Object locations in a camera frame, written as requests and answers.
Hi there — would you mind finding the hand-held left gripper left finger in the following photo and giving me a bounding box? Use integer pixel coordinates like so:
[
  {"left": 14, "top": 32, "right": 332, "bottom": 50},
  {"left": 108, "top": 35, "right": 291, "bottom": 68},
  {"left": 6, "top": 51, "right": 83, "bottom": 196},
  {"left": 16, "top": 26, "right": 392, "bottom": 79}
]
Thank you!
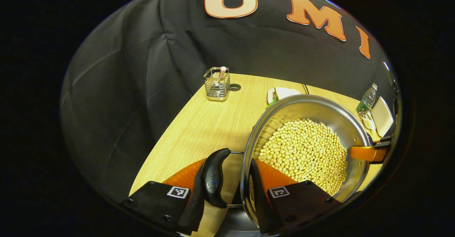
[{"left": 120, "top": 158, "right": 207, "bottom": 235}]

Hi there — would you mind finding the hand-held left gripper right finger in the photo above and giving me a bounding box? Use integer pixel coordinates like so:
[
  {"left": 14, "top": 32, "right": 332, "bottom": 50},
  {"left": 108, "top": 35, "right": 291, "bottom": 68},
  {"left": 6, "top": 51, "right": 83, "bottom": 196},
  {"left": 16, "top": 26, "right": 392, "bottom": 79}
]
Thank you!
[{"left": 250, "top": 159, "right": 343, "bottom": 235}]

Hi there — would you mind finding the steel pot with black handle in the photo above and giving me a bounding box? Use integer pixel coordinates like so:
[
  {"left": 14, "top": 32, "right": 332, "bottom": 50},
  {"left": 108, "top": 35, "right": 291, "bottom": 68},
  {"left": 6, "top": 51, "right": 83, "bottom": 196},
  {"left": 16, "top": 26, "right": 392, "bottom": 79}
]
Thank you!
[{"left": 202, "top": 94, "right": 374, "bottom": 229}]

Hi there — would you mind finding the white divided grain tray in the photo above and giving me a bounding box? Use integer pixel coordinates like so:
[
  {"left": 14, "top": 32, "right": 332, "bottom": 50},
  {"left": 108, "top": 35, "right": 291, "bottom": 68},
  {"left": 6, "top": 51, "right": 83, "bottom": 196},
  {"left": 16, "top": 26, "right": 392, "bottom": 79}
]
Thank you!
[{"left": 360, "top": 111, "right": 376, "bottom": 131}]

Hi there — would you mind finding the white box appliance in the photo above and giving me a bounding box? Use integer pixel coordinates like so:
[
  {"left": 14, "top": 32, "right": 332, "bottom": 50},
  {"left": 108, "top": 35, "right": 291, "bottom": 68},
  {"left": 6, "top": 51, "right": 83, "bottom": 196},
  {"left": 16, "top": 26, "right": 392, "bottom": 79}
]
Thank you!
[{"left": 370, "top": 96, "right": 394, "bottom": 138}]

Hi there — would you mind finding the clear plastic water bottle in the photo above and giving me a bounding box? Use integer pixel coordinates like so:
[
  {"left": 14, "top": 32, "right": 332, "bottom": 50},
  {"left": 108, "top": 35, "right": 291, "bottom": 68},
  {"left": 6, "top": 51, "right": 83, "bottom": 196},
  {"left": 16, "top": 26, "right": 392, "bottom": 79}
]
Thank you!
[{"left": 356, "top": 83, "right": 378, "bottom": 117}]

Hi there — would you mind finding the pile of yellow soybeans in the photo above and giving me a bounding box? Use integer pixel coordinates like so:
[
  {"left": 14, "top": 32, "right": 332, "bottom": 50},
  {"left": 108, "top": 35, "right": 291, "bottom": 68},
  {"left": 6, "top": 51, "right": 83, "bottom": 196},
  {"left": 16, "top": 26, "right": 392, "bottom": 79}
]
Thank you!
[{"left": 249, "top": 119, "right": 349, "bottom": 209}]

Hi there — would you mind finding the sandwich with lettuce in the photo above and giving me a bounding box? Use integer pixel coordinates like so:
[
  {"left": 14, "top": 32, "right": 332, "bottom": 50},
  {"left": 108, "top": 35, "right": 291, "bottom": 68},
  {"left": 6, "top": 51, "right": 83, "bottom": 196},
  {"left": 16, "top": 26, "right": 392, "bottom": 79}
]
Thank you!
[{"left": 268, "top": 87, "right": 301, "bottom": 108}]

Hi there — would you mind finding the black backdrop cloth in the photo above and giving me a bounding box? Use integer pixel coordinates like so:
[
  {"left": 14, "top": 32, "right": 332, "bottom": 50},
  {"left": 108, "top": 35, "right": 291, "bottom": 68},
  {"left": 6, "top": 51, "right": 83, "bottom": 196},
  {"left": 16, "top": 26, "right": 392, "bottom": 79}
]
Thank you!
[{"left": 60, "top": 0, "right": 400, "bottom": 202}]

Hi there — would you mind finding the black cable bundle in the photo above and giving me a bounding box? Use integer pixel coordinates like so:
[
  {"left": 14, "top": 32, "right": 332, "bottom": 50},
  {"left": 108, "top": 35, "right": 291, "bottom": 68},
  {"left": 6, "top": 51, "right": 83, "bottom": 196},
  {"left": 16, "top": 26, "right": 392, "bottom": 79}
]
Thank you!
[{"left": 382, "top": 61, "right": 399, "bottom": 93}]

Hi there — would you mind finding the metal wire holder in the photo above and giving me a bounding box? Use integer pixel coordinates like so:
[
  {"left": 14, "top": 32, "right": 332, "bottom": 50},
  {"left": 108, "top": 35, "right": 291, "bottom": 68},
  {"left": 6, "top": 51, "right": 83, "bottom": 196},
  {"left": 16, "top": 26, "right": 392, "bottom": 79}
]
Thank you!
[{"left": 203, "top": 67, "right": 231, "bottom": 102}]

